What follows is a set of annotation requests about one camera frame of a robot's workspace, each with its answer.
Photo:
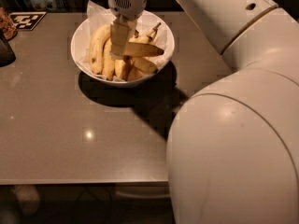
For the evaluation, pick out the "black white marker tag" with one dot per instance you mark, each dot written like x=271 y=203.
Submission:
x=27 y=21

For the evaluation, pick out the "white paper liner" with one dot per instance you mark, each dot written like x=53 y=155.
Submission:
x=96 y=14

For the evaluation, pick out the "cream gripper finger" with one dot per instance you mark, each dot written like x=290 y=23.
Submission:
x=121 y=30

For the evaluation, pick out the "brown patterned jar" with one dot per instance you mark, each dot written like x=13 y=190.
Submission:
x=6 y=25

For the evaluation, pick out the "small yellow banana bottom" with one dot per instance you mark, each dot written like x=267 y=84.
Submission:
x=134 y=74

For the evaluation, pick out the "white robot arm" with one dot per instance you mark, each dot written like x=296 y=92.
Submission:
x=232 y=149

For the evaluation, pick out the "dark round container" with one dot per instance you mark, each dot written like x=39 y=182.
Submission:
x=7 y=55

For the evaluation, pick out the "yellow banana with stem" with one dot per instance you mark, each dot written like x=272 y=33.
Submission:
x=147 y=38

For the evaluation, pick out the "short yellow banana middle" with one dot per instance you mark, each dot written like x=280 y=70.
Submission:
x=122 y=68

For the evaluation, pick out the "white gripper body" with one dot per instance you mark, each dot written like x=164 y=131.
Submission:
x=128 y=3

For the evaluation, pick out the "white ceramic bowl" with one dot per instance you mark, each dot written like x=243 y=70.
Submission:
x=79 y=44

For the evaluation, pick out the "large yellow banana left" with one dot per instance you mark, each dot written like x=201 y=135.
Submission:
x=97 y=42

